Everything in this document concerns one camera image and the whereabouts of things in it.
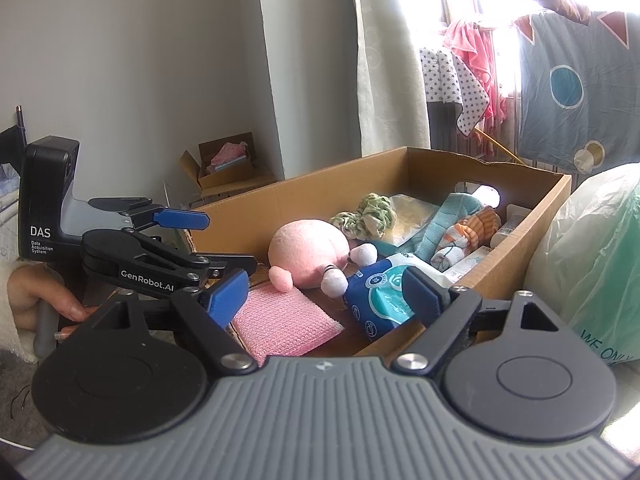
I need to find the pink folded cloth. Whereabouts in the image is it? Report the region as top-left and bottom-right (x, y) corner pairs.
(210, 142), (249, 171)

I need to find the pink hanging garment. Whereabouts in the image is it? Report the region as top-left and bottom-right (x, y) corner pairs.
(442, 17), (511, 133)

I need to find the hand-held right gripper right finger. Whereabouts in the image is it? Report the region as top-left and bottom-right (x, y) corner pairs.
(392, 266), (561, 375)

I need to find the green printed plastic bag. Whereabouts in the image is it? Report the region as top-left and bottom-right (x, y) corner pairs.
(524, 162), (640, 368)

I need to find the person's left forearm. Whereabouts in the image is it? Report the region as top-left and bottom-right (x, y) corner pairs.
(0, 260), (36, 366)

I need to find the teal towel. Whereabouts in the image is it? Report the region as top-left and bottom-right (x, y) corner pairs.
(375, 192), (493, 266)

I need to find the pale curtain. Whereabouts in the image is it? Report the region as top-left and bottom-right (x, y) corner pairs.
(352, 0), (432, 157)

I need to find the white star dotted cloth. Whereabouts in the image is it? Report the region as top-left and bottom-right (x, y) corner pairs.
(419, 47), (491, 138)

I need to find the clear zip bag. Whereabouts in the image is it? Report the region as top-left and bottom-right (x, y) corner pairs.
(387, 194), (443, 247)

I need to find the yellow stick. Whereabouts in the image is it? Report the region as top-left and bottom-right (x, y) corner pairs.
(475, 127), (526, 166)

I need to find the pink plush toy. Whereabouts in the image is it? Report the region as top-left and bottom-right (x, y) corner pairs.
(268, 219), (378, 297)

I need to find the small cardboard box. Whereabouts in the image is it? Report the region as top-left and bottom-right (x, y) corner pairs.
(180, 131), (277, 203)

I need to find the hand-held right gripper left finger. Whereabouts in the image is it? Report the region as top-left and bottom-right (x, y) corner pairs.
(97, 268), (258, 375)

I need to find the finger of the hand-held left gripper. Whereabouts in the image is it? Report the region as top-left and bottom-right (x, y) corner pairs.
(89, 197), (211, 231)
(165, 252), (258, 285)

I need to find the green scrunchie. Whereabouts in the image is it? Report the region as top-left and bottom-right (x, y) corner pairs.
(330, 192), (397, 241)

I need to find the person's left hand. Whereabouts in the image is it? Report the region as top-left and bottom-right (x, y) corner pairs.
(7, 265), (98, 336)

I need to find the pink sponge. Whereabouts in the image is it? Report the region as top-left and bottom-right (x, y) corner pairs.
(232, 287), (346, 367)

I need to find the orange striped sock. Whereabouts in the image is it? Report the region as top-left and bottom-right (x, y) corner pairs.
(431, 207), (501, 268)

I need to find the white tube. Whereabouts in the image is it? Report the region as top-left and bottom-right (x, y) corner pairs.
(490, 204), (532, 248)

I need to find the blue wet wipes pack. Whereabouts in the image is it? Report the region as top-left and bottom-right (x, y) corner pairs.
(342, 252), (426, 343)

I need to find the large cardboard box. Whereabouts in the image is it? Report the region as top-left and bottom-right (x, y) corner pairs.
(182, 146), (572, 361)

